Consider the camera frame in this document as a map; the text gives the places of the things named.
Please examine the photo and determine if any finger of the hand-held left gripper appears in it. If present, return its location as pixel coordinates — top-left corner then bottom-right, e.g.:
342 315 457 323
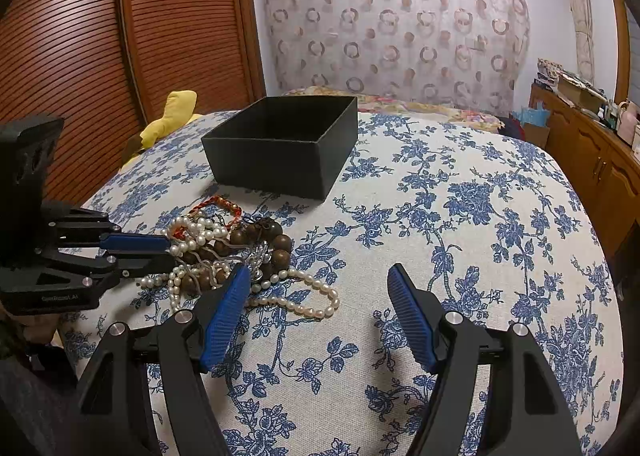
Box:
47 250 177 282
42 203 173 254

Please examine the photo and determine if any small brown cardboard box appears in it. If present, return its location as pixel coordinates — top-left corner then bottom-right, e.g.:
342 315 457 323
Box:
520 123 552 153

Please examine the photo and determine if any yellow plush toy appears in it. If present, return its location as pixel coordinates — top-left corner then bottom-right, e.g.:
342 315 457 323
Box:
120 90 203 169

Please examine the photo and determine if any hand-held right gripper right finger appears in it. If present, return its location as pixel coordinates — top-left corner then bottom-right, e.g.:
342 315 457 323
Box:
387 263 583 456

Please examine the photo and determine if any black cardboard box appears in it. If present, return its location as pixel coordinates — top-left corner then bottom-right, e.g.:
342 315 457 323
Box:
201 95 359 201

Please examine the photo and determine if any pink floral quilt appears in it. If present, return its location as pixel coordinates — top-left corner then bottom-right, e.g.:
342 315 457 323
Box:
285 86 506 134

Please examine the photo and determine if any flat cardboard box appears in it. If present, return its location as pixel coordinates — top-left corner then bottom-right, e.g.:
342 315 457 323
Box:
555 73 608 110

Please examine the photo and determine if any cream curtain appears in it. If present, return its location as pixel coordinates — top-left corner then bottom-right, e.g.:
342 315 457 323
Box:
545 0 608 102

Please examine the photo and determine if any stack of folded cloth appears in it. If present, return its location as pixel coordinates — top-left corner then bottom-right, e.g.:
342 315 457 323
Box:
532 58 562 89

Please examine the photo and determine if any red braided cord bracelet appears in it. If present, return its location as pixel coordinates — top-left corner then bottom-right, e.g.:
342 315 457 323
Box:
187 195 244 233

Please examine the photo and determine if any small wooden bead bracelet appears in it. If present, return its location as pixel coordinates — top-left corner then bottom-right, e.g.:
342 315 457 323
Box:
175 243 236 294

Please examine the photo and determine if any lace cloth with circles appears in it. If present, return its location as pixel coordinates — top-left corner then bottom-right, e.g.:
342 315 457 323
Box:
250 0 531 112

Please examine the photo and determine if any wooden window frame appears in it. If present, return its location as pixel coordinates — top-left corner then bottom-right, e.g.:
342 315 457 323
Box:
607 0 632 104

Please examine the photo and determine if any blue floral blanket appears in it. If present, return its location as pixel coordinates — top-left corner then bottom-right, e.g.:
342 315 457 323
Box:
60 108 626 456

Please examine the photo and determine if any wooden cabinet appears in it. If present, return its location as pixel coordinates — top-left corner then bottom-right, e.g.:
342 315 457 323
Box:
529 83 640 267

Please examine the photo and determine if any white pearl necklace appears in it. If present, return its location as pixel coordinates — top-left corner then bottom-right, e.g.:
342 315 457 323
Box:
140 215 342 321

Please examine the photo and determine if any pink kettle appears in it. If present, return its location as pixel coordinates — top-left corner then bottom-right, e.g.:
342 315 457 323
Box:
616 101 640 146

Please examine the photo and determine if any large wooden bead bracelet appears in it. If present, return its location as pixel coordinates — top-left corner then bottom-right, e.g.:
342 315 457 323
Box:
227 217 295 283

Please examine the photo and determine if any silver pendant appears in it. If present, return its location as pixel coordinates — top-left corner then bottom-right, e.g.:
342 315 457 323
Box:
246 243 274 283

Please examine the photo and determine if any wooden slatted wardrobe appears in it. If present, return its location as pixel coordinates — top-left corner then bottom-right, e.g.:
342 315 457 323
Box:
0 0 267 177

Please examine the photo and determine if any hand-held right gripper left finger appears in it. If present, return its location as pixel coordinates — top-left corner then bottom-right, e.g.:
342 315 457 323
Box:
75 263 252 456

